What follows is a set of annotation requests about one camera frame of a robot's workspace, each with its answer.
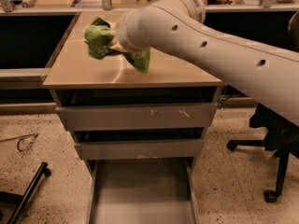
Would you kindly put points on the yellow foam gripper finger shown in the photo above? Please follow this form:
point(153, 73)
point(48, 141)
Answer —
point(117, 47)

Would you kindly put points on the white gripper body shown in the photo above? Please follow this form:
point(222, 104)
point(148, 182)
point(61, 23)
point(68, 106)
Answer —
point(124, 34)

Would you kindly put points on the green rice chip bag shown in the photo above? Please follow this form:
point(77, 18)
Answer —
point(100, 33)

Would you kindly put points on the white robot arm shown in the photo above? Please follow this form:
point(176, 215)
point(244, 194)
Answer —
point(267, 74)

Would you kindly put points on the grey drawer cabinet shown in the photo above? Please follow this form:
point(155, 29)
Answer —
point(74, 69)

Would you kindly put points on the grey top drawer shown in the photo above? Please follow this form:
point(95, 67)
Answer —
point(137, 109)

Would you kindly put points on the grey drawer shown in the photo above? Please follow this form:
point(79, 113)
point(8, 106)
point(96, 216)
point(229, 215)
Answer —
point(137, 109)
point(139, 144)
point(142, 191)

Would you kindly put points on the grey middle drawer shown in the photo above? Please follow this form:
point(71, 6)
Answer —
point(139, 144)

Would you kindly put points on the grey bottom drawer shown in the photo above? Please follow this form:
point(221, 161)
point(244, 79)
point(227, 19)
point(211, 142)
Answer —
point(142, 191)

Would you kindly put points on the white paper bowl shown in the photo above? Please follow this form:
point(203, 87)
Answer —
point(117, 25)

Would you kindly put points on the black chair base leg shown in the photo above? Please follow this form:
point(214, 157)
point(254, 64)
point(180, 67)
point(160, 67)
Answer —
point(12, 204)

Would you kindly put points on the black office chair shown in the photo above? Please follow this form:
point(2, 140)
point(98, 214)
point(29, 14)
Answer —
point(277, 29)

